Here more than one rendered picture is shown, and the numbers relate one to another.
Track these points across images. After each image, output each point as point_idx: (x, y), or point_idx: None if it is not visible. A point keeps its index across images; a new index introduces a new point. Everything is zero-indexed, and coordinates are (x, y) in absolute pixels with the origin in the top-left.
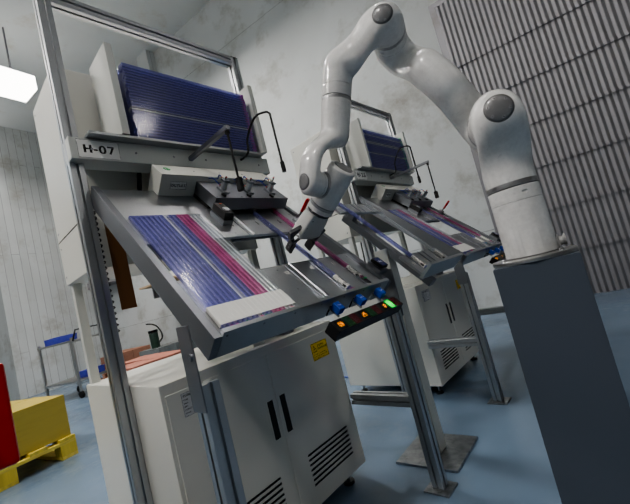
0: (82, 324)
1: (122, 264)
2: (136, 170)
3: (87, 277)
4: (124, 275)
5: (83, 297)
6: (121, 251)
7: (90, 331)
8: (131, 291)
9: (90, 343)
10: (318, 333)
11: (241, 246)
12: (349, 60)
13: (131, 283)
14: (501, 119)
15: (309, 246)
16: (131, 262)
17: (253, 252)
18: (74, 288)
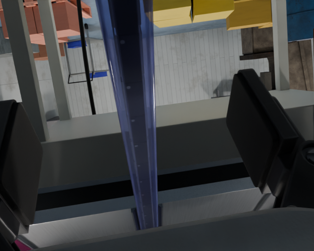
0: (285, 35)
1: None
2: None
3: (306, 92)
4: None
5: (280, 71)
6: None
7: (277, 24)
8: None
9: (279, 8)
10: None
11: (75, 147)
12: None
13: None
14: None
15: (20, 138)
16: (309, 107)
17: (38, 135)
18: (288, 83)
